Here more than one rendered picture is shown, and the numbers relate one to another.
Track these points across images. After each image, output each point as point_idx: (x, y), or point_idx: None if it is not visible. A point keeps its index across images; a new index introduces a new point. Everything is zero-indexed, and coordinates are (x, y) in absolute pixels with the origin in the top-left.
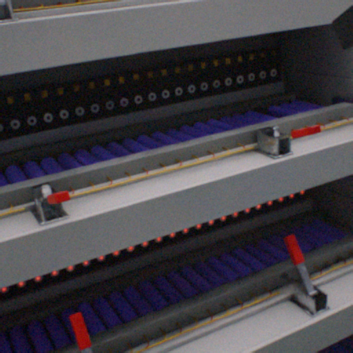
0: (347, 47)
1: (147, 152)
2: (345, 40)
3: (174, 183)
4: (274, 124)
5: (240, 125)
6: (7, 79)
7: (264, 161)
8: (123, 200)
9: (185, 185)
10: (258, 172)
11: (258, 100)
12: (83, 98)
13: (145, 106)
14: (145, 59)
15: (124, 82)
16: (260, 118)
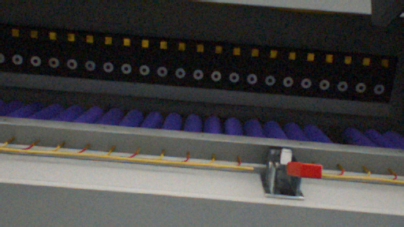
0: (379, 20)
1: (107, 126)
2: (378, 4)
3: (97, 176)
4: (308, 147)
5: (273, 136)
6: (61, 18)
7: (246, 194)
8: (10, 174)
9: (102, 184)
10: (225, 206)
11: (340, 117)
12: (115, 53)
13: (187, 83)
14: (217, 35)
15: (166, 48)
16: (313, 137)
